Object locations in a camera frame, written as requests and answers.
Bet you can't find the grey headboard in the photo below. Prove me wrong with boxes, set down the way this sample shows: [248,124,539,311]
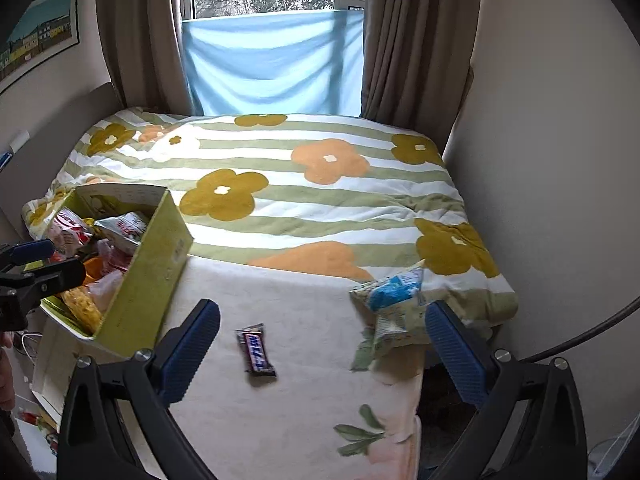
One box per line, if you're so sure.
[0,81,127,243]

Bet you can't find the black cable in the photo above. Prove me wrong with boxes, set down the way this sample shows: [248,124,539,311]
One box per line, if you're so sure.
[514,294,640,362]

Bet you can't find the blue cloth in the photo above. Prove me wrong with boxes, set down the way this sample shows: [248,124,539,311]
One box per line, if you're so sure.
[180,8,366,117]

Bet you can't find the cream floral tablecloth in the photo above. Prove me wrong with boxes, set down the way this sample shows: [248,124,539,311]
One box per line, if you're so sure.
[31,254,427,480]

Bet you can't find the flowered striped blanket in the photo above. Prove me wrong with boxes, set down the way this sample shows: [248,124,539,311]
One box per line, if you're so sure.
[21,106,521,342]

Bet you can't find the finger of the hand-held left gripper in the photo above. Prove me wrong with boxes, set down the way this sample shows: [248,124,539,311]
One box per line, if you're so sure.
[25,258,87,302]
[0,239,55,269]

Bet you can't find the waffle packet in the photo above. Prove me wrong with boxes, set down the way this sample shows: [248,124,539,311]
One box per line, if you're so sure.
[61,286,104,335]

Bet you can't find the red white snack packet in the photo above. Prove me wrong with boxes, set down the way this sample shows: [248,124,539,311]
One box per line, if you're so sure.
[46,209,94,257]
[93,211,152,257]

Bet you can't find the green cardboard box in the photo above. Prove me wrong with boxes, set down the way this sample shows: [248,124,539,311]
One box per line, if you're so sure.
[39,183,195,359]

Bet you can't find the brown curtain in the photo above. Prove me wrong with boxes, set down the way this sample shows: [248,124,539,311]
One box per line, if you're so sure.
[94,0,202,114]
[359,0,486,134]

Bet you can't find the white tube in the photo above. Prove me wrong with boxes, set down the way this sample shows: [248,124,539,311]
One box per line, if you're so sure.
[0,130,32,172]

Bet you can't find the white cables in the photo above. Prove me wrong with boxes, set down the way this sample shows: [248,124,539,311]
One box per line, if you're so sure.
[14,329,47,363]

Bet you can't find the wall poster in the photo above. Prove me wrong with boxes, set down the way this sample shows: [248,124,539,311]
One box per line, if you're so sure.
[0,0,81,97]

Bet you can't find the colourful printed paper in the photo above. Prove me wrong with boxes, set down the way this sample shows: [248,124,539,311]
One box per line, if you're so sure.
[17,402,60,457]

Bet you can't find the brown chocolate bar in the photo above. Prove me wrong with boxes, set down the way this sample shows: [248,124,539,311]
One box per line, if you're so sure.
[235,323,278,378]

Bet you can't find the blue white snack packet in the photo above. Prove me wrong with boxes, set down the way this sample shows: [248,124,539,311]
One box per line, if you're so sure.
[349,266,432,313]

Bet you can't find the clear white snack packet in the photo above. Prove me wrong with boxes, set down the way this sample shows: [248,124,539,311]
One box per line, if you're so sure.
[89,254,132,312]

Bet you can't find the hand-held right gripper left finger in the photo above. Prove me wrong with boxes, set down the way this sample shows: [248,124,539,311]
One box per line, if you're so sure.
[56,299,221,480]

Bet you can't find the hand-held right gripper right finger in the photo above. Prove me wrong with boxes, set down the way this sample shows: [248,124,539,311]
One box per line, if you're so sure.
[425,301,586,480]

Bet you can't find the person's left hand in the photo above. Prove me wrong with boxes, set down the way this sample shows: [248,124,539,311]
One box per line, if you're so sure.
[0,333,16,412]

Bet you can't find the green white snack packet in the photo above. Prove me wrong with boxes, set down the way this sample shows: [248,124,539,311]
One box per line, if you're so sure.
[351,304,432,373]

